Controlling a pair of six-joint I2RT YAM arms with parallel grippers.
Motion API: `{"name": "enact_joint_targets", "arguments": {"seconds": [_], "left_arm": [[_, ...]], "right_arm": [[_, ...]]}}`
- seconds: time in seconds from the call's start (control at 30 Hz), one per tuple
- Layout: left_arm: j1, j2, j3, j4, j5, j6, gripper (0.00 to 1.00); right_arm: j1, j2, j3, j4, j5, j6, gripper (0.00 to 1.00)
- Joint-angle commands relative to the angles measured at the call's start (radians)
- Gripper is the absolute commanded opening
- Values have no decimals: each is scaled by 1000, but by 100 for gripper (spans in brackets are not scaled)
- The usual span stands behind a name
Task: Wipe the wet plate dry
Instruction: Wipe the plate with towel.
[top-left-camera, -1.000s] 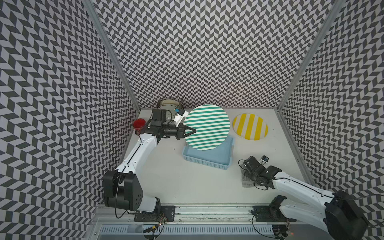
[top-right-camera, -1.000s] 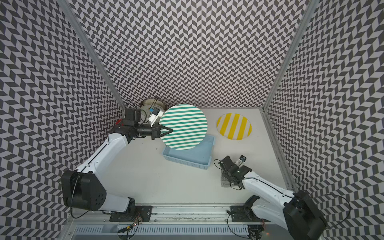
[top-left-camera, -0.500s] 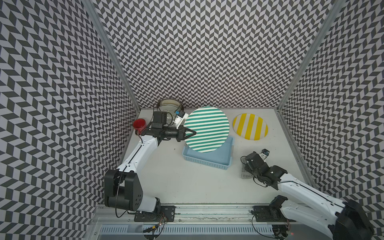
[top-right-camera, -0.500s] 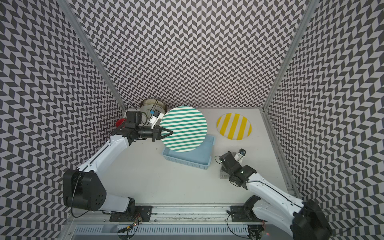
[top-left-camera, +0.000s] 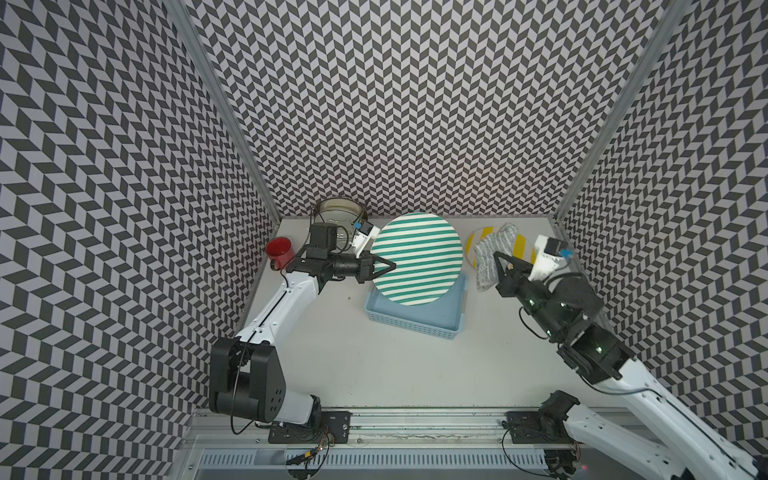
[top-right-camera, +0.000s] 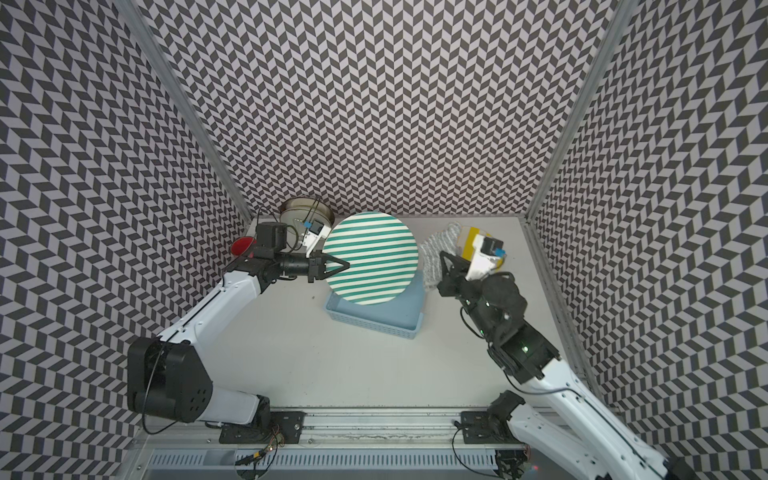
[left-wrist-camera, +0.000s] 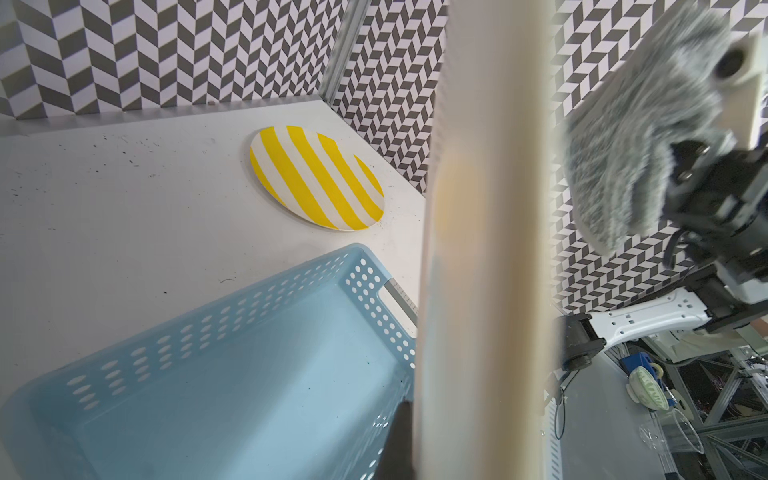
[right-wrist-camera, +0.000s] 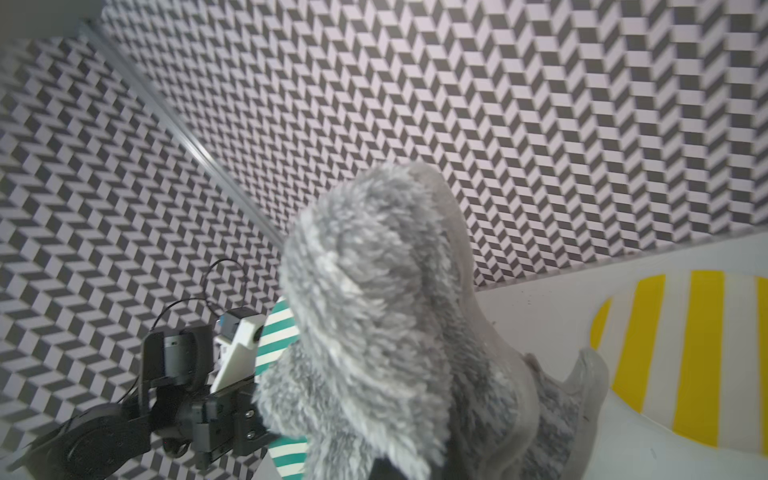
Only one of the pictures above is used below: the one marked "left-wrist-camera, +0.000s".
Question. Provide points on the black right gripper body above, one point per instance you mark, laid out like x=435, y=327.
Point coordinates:
x=719, y=204

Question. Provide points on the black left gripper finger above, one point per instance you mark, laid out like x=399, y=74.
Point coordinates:
x=395, y=462

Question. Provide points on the grey striped fluffy cloth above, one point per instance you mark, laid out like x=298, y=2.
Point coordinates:
x=618, y=158

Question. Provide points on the green striped round plate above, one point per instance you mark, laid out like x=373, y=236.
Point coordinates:
x=486, y=335

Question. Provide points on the yellow striped round plate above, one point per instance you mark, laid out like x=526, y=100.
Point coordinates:
x=316, y=178

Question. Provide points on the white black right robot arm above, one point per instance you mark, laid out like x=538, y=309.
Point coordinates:
x=709, y=299

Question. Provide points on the light blue plastic basket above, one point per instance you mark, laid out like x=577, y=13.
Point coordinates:
x=295, y=377

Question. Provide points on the green white object outside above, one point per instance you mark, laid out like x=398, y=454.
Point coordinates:
x=644, y=390

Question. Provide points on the clear plastic cup outside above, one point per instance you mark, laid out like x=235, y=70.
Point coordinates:
x=670, y=431

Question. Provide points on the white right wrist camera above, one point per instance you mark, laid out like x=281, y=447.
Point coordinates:
x=740, y=78

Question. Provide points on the aluminium corner post right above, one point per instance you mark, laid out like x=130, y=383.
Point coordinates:
x=352, y=22

